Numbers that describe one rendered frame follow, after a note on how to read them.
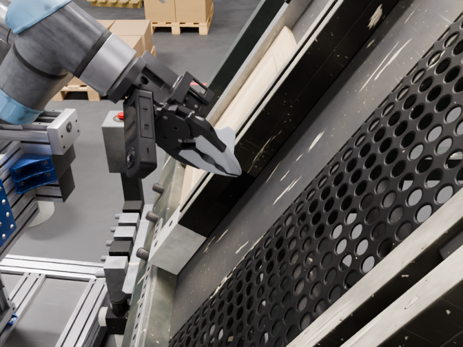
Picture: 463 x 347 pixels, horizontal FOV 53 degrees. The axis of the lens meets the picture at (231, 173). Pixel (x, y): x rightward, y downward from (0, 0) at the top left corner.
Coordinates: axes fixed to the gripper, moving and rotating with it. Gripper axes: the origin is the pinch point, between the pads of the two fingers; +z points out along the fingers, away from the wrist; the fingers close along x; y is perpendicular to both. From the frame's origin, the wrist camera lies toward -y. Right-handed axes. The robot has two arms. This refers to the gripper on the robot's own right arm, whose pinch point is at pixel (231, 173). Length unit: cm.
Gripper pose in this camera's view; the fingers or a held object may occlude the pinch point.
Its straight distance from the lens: 67.9
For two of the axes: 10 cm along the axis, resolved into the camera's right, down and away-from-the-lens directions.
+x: -5.9, 3.8, 7.2
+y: 2.9, -7.3, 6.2
